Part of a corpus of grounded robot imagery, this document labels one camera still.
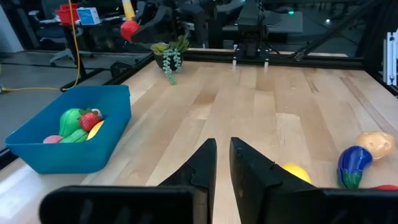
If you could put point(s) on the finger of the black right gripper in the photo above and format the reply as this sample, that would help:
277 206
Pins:
154 28

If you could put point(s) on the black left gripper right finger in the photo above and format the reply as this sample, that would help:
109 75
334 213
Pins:
280 202

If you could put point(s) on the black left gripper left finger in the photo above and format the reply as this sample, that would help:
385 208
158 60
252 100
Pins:
140 205

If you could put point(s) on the small red toy strawberry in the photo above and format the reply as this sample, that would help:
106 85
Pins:
88 121
129 29

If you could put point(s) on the yellow toy lemon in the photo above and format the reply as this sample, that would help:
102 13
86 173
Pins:
297 172

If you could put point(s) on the yellow toy banana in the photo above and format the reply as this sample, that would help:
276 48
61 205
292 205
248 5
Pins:
95 130

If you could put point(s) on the green toy cucumber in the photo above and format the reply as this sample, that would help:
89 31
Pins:
76 137

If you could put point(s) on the green toy bell pepper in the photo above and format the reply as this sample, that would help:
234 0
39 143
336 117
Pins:
69 123

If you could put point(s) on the pink toy peach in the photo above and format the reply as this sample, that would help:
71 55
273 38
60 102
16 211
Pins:
53 139

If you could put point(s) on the tan toy potato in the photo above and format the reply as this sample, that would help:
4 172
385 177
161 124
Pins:
376 144

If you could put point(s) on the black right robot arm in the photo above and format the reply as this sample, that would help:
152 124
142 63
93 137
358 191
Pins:
252 28

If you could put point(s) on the yellow hanging tube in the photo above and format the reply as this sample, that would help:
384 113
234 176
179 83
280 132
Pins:
128 9

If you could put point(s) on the potted succulent plant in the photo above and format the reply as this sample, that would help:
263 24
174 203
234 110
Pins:
171 59

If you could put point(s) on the blue and white box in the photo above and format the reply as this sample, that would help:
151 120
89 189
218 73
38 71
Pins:
88 15

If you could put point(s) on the blue plastic tub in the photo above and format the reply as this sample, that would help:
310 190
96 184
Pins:
77 155

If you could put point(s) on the purple toy eggplant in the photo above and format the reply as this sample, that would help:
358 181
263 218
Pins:
354 161

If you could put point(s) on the red container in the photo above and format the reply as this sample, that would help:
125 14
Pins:
66 15

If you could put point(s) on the dark grey desk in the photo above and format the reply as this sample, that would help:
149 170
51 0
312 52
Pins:
280 26

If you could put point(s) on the grey office chair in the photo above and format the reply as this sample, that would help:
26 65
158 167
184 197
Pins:
49 32

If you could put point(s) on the large red toy strawberry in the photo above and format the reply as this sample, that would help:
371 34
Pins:
387 187

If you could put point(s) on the silver aluminium rail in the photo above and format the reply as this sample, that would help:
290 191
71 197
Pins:
391 59

